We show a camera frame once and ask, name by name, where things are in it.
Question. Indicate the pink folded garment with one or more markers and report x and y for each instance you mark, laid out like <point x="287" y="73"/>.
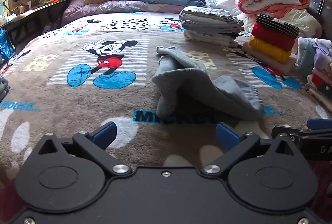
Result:
<point x="323" y="74"/>

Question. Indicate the dark desk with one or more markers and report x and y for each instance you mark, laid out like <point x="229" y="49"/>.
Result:
<point x="28" y="20"/>

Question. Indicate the dark wooden headboard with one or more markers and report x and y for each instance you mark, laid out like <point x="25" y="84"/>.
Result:
<point x="320" y="5"/>

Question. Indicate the grey knit garment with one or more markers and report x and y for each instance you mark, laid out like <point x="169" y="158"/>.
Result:
<point x="186" y="83"/>

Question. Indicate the cartoon mouse printed blanket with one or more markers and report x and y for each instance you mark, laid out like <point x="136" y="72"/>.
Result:
<point x="77" y="115"/>

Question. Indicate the stack of grey folded clothes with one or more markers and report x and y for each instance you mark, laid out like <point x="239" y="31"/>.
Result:
<point x="212" y="25"/>

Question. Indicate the clutter of small desk items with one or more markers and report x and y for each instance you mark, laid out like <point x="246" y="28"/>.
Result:
<point x="33" y="2"/>

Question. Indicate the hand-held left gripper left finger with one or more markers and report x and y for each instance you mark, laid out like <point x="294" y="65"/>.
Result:
<point x="105" y="134"/>

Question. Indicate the blue bag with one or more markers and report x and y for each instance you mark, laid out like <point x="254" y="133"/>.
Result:
<point x="5" y="44"/>

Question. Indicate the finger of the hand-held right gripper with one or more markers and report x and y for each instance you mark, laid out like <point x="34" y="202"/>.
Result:
<point x="311" y="133"/>
<point x="320" y="124"/>

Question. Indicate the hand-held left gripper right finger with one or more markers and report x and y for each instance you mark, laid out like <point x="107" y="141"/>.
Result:
<point x="228" y="135"/>

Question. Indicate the purple pillow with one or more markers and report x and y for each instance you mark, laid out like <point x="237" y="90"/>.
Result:
<point x="103" y="9"/>

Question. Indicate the folded black striped garment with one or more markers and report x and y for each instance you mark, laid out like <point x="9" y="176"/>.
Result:
<point x="278" y="24"/>

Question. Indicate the folded white patterned garment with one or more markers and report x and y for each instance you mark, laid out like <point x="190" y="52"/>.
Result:
<point x="207" y="37"/>

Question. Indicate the lilac garment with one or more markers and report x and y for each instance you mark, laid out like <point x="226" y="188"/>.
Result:
<point x="323" y="54"/>

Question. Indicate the pile of grey folded clothes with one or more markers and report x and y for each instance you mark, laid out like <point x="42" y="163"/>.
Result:
<point x="202" y="13"/>

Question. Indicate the folded yellow garment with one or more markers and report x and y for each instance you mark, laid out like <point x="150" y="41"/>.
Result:
<point x="269" y="51"/>

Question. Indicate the beige cloth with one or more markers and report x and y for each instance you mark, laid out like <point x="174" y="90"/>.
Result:
<point x="320" y="98"/>

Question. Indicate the folded red garment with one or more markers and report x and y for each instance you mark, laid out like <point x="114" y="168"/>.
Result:
<point x="272" y="38"/>

